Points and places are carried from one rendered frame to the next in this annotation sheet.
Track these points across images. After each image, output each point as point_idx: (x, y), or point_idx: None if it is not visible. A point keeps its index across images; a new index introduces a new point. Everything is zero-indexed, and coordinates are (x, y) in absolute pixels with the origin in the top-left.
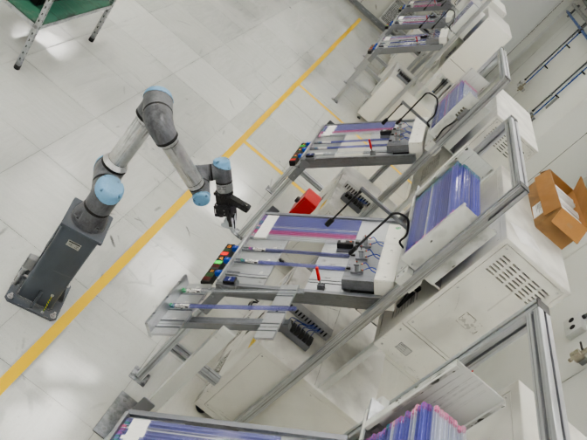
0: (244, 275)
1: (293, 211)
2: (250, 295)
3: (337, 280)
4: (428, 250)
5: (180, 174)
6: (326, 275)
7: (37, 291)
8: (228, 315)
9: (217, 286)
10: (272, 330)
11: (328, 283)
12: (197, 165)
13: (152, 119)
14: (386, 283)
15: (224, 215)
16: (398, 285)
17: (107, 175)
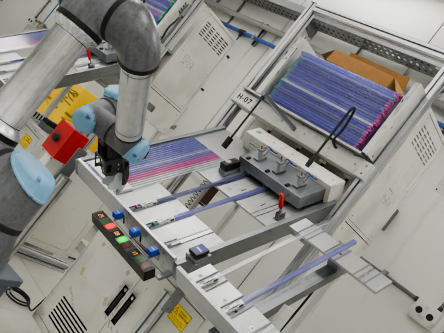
0: (184, 240)
1: (59, 153)
2: (217, 259)
3: (275, 203)
4: (386, 138)
5: (134, 117)
6: (258, 202)
7: None
8: (8, 320)
9: (195, 265)
10: (378, 274)
11: (273, 209)
12: (91, 104)
13: (144, 26)
14: (339, 185)
15: (117, 170)
16: (357, 182)
17: (20, 151)
